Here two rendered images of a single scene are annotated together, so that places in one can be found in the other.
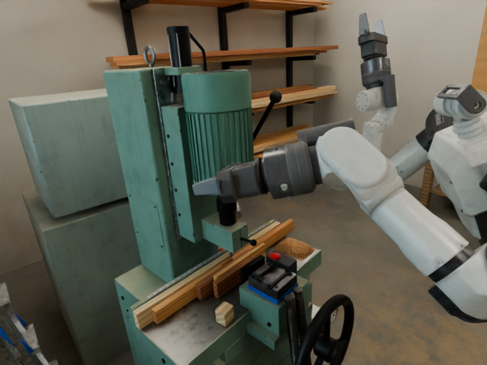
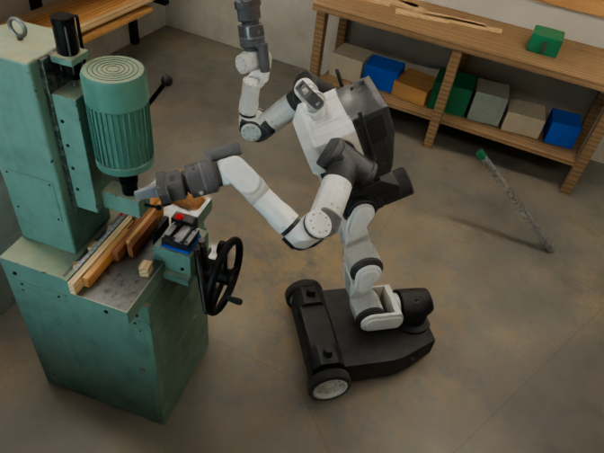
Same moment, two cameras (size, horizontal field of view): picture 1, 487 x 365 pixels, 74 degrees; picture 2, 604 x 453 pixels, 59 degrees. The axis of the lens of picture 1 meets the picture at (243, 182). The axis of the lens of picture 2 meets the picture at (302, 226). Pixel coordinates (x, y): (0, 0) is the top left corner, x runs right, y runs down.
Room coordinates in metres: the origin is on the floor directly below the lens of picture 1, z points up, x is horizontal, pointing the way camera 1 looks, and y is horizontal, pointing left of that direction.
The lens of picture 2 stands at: (-0.55, 0.26, 2.22)
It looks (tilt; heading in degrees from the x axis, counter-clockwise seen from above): 42 degrees down; 328
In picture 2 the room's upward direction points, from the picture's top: 8 degrees clockwise
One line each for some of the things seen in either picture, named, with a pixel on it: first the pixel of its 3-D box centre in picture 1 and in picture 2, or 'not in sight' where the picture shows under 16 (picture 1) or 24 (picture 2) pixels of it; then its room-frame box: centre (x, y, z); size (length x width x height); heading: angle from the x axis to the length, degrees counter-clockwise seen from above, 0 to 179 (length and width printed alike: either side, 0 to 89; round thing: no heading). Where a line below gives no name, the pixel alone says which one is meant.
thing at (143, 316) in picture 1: (221, 264); (125, 227); (0.86, 0.09, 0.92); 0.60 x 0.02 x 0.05; 136
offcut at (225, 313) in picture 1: (225, 313); (146, 268); (0.66, 0.07, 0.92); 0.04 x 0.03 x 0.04; 143
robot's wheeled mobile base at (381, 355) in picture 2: not in sight; (366, 319); (0.65, -0.93, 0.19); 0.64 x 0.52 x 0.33; 76
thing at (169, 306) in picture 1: (237, 261); (138, 221); (0.89, 0.04, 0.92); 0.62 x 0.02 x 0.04; 136
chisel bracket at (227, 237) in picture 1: (225, 232); (127, 199); (0.88, 0.07, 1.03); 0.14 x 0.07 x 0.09; 46
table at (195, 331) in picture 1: (251, 296); (160, 249); (0.78, 0.00, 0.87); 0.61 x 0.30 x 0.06; 136
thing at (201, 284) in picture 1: (227, 272); (134, 234); (0.82, 0.07, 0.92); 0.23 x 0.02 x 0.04; 136
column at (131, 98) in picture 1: (167, 176); (47, 146); (1.07, 0.26, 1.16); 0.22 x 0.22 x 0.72; 46
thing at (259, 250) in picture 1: (241, 266); (146, 226); (0.85, 0.02, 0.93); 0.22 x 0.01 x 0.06; 136
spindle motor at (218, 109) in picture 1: (220, 131); (119, 118); (0.87, 0.05, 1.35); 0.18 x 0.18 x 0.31
